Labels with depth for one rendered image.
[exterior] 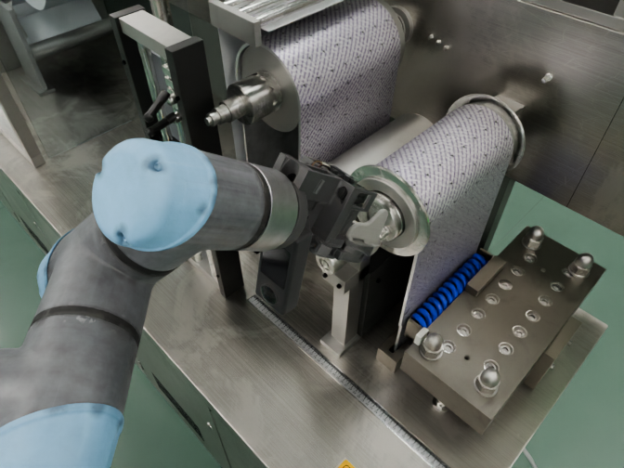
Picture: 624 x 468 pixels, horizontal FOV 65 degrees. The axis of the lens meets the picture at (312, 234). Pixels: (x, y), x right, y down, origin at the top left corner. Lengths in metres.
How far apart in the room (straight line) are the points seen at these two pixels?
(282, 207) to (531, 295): 0.64
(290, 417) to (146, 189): 0.65
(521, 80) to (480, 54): 0.08
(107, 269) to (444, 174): 0.48
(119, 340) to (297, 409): 0.59
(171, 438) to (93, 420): 1.58
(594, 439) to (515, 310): 1.22
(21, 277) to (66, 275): 2.16
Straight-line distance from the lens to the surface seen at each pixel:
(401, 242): 0.72
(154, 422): 1.96
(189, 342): 1.01
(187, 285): 1.09
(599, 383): 2.22
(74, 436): 0.34
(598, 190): 0.94
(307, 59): 0.76
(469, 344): 0.87
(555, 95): 0.89
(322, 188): 0.47
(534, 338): 0.91
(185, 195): 0.33
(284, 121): 0.80
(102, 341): 0.36
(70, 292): 0.39
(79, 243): 0.41
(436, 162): 0.71
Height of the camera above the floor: 1.75
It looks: 47 degrees down
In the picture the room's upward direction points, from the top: straight up
